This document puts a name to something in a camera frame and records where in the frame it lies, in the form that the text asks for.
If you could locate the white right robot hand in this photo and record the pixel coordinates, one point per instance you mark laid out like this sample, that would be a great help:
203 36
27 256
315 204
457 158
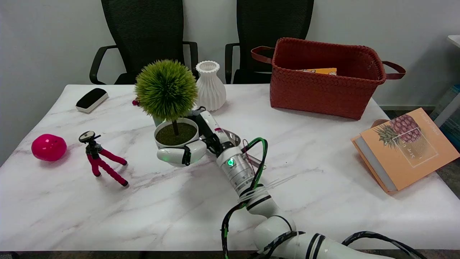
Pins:
179 154

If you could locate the green ball potted plant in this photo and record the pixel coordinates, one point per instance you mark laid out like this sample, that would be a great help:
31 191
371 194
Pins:
165 86

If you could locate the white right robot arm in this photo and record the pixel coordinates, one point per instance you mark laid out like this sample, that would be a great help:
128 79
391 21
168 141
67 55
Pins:
239 174

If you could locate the red woven basket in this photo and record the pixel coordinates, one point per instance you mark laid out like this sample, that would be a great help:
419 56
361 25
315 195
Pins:
316 90

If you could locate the translucent blue storage bin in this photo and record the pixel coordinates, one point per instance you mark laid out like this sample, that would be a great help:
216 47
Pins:
451 126

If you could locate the green plastic cup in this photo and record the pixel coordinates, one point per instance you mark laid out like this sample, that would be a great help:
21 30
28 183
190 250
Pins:
156 121

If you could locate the silver metal scoop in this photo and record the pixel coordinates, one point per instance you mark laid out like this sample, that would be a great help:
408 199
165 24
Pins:
235 137

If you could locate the purple grape bunch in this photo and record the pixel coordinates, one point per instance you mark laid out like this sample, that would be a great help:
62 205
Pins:
135 102

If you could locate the white ribbed vase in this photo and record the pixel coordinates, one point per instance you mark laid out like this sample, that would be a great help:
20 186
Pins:
210 90

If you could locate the red flexible mini tripod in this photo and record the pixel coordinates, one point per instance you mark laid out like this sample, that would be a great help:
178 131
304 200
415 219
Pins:
102 162

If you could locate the black white board eraser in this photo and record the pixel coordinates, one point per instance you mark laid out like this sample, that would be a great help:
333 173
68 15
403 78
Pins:
91 99

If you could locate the black mesh office chair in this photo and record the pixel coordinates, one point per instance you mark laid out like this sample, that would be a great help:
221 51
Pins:
266 28
143 36

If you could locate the pink ball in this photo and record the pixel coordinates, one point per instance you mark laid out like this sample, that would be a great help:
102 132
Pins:
48 147

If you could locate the orange box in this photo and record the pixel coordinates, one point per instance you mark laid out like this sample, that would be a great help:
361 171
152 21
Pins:
321 71

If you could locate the orange pineapple book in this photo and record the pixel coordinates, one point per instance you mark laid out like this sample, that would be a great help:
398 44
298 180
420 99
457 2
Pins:
406 154

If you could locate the white side table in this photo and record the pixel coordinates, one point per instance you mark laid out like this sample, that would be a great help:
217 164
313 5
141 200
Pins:
454 39

